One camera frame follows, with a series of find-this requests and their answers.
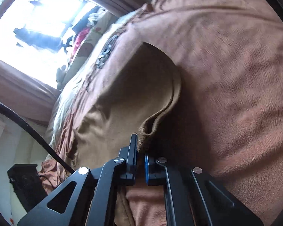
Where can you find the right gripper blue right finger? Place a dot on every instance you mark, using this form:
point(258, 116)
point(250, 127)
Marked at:
point(154, 173)

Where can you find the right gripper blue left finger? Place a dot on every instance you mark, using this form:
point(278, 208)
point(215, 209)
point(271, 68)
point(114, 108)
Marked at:
point(129, 153)

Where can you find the brown printed t-shirt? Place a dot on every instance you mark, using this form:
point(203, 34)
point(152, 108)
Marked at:
point(134, 91)

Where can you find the pile of clothes on sill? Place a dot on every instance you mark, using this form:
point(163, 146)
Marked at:
point(79, 31)

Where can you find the cream padded headboard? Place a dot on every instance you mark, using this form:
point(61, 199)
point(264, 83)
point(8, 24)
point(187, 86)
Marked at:
point(16, 147)

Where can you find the olive green duvet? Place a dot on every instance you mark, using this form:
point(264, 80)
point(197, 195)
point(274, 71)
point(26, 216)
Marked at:
point(64, 103)

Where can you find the left pink curtain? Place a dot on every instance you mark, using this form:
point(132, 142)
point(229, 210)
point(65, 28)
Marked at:
point(27, 96)

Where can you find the window seat cushion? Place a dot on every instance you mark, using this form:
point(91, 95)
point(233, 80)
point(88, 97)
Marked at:
point(67, 71)

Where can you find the hanging dark garment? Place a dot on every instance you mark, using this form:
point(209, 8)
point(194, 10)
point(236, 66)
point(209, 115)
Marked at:
point(39, 40)

